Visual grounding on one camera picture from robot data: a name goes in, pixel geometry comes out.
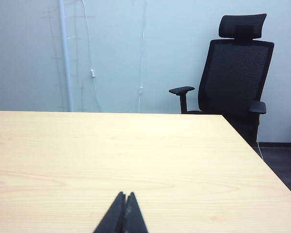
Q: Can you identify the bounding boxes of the thin white hanging cable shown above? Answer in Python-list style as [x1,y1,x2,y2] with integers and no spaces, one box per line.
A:
[137,0,146,113]

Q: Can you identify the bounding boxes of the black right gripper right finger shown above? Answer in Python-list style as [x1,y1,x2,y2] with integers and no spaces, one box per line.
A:
[122,192,149,233]

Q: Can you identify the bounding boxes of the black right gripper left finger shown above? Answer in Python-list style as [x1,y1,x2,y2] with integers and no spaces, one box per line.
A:
[93,191,126,233]

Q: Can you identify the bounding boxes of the black mesh office chair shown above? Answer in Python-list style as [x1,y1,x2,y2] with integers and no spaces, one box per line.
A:
[169,13,275,148]

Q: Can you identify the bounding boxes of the white vertical wall conduit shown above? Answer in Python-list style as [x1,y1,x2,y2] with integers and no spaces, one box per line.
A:
[58,0,75,113]

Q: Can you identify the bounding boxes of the white cable with inline switch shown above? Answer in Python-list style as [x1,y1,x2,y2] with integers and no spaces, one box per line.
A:
[81,0,103,113]

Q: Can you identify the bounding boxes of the white cable behind chair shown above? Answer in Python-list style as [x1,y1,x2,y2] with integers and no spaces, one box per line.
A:
[256,121,265,162]

